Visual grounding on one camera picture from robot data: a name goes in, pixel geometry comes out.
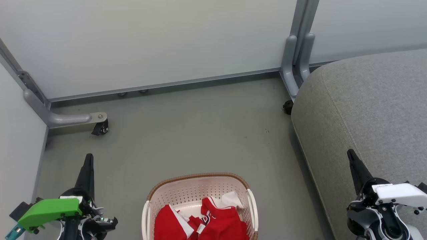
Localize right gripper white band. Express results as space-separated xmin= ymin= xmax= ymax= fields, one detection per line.
xmin=347 ymin=149 xmax=427 ymax=231

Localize grey side panel bottom rail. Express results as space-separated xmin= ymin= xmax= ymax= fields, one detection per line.
xmin=31 ymin=128 xmax=50 ymax=202

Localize grey double partition post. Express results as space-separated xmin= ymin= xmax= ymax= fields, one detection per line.
xmin=290 ymin=0 xmax=320 ymax=38

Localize long grey partition foot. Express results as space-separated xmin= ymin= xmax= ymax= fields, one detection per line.
xmin=23 ymin=88 xmax=108 ymax=129

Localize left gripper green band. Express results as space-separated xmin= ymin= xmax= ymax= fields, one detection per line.
xmin=10 ymin=153 xmax=118 ymax=240

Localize red and white garment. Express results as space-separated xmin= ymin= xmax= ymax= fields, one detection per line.
xmin=154 ymin=191 xmax=250 ymax=240

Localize black caster with metal plate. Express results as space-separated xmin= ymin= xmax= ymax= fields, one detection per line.
xmin=91 ymin=119 xmax=109 ymax=136

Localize grey curved partition foot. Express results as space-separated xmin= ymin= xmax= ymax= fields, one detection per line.
xmin=299 ymin=32 xmax=316 ymax=82
xmin=280 ymin=35 xmax=298 ymax=101

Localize grey partition post with bracket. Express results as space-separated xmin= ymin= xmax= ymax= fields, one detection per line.
xmin=0 ymin=38 xmax=51 ymax=109

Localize grey partition bottom rail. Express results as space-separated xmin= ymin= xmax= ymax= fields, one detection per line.
xmin=49 ymin=68 xmax=281 ymax=102

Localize white laundry basket brown rim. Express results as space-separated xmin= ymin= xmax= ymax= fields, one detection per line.
xmin=142 ymin=172 xmax=259 ymax=240

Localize grey fabric sofa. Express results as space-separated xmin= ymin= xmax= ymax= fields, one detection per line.
xmin=291 ymin=49 xmax=427 ymax=240

